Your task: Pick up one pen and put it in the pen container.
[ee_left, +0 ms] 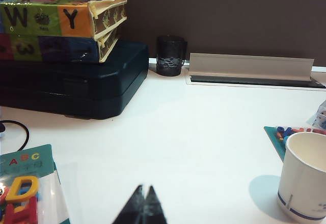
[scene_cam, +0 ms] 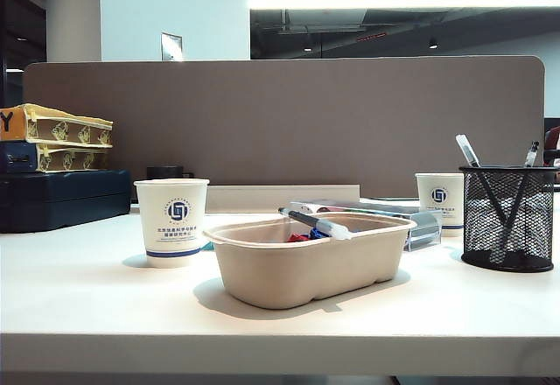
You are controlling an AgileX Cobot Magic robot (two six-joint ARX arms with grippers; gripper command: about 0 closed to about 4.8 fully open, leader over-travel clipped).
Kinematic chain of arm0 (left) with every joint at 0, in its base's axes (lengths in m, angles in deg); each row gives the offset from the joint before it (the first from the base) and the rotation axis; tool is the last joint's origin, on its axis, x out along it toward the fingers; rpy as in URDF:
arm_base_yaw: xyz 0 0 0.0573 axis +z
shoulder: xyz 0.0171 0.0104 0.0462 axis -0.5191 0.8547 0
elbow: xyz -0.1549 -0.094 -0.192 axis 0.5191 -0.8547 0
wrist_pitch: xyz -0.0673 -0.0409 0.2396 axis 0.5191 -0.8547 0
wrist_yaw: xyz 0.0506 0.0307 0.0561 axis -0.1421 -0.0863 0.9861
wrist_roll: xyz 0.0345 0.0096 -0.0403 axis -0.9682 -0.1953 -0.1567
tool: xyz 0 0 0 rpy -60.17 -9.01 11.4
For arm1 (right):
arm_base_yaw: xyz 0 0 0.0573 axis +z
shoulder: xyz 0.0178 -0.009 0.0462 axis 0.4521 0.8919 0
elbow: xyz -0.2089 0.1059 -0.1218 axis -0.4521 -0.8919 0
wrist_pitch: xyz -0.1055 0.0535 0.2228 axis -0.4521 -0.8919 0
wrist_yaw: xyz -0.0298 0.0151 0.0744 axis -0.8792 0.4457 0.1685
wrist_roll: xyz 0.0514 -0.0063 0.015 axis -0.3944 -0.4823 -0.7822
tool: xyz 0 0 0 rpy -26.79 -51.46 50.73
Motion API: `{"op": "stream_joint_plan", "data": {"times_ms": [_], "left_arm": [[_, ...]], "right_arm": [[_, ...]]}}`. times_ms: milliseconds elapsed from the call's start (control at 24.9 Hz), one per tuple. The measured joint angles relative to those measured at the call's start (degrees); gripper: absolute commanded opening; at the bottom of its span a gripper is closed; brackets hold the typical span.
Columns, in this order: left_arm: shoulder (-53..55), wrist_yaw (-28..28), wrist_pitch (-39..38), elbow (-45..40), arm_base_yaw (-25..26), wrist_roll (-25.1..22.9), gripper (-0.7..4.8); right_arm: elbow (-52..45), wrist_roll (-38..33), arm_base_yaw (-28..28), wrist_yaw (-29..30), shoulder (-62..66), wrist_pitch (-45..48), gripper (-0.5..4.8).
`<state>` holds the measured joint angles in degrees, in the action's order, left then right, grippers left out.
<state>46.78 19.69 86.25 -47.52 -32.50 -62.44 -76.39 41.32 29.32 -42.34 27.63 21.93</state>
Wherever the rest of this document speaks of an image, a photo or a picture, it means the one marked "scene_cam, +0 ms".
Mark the black mesh pen holder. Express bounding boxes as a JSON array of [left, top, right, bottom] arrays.
[[458, 164, 559, 273]]

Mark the brown desk divider panel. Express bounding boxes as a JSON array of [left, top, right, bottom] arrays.
[[22, 55, 547, 199]]

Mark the teal magnetic letter package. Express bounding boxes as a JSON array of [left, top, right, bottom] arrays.
[[288, 199, 422, 221]]

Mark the beige pulp fibre tray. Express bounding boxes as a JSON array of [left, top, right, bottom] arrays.
[[202, 212, 417, 311]]

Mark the black mug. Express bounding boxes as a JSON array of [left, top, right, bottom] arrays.
[[146, 164, 194, 183]]

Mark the white paper cup blue logo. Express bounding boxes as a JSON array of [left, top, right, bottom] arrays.
[[414, 172, 466, 238], [133, 178, 210, 269]]

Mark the clear plastic chip case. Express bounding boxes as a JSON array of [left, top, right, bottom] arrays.
[[404, 208, 444, 253]]

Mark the red ceiling sign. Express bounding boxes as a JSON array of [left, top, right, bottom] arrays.
[[355, 31, 389, 44]]

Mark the white ceiling strip light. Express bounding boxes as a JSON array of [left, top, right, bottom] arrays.
[[248, 0, 560, 11]]

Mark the yellow patterned flat box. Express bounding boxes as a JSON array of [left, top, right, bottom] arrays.
[[37, 143, 110, 173], [24, 103, 114, 148]]

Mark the dark blue plastic case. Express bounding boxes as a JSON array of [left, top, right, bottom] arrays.
[[0, 169, 133, 235]]

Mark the small blue box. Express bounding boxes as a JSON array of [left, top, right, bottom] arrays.
[[0, 141, 39, 174]]

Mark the orange box with letter Y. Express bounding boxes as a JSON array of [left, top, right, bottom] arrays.
[[0, 107, 28, 144]]

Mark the small wall sign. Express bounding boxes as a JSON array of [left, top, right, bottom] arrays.
[[160, 31, 184, 62]]

